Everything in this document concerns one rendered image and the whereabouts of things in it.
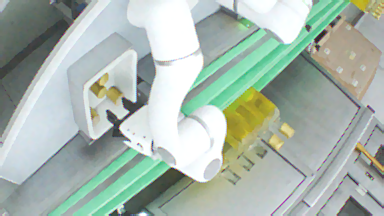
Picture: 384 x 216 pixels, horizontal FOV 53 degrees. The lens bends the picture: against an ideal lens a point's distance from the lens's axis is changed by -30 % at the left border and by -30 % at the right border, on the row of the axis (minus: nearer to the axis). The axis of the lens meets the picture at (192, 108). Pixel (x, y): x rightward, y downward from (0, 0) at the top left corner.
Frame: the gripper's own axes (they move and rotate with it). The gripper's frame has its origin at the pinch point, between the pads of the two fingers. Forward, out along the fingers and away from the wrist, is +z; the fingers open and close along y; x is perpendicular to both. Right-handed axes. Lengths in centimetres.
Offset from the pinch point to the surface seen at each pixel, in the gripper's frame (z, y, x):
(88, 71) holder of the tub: 4.9, -3.9, 12.6
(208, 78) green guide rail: -0.6, 28.4, -8.8
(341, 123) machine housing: -28, 74, -45
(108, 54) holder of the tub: 5.2, 3.1, 12.8
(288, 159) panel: -20, 42, -40
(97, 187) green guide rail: 2.3, -13.9, -19.1
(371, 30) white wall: 128, 583, -296
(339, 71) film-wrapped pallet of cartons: 97, 337, -234
